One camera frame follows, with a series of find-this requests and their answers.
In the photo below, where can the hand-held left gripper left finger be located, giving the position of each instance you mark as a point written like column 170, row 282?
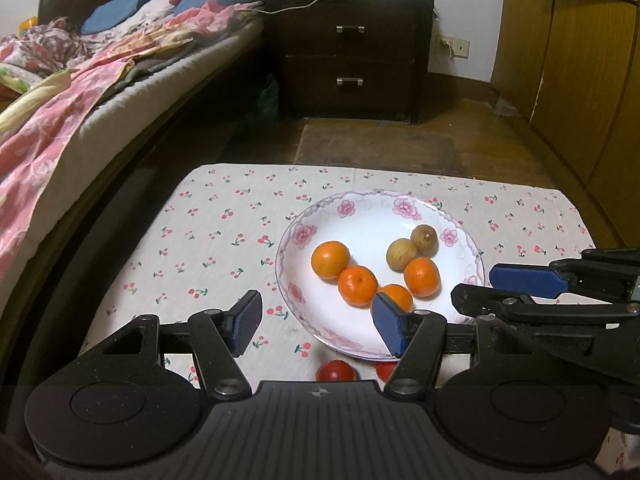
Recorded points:
column 247, row 322

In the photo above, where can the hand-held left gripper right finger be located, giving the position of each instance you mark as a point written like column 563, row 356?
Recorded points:
column 390, row 325

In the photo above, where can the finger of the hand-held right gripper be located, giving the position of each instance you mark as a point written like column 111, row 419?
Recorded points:
column 485, row 297
column 525, row 280

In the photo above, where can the orange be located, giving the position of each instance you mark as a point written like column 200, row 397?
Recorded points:
column 330, row 260
column 400, row 296
column 421, row 277
column 357, row 286

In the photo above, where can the red tomato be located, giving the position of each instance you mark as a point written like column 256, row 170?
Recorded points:
column 336, row 371
column 386, row 370

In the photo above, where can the yellow-brown longan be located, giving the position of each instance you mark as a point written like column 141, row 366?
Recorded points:
column 401, row 255
column 424, row 238

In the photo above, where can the white floral rim plate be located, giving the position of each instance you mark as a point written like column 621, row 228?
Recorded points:
column 365, row 240

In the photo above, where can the cherry print tablecloth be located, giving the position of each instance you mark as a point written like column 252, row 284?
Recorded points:
column 210, row 240

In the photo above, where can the yellow wooden wardrobe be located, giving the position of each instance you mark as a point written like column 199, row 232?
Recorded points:
column 585, row 85

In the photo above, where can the bed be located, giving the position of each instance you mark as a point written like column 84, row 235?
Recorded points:
column 165, row 85

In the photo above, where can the dark wooden nightstand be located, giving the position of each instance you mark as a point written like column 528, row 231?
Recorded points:
column 350, row 55

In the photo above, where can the pink floral blanket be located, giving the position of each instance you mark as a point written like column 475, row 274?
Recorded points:
column 45, row 130

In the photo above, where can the yellow-green cloth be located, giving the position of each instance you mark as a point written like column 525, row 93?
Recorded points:
column 30, row 95

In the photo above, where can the white floral pillow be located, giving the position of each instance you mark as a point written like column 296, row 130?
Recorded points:
column 150, row 12

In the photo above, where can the dark floral cloth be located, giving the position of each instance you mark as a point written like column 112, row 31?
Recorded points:
column 55, row 42

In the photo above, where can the wall outlet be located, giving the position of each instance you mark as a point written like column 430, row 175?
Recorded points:
column 454, row 46

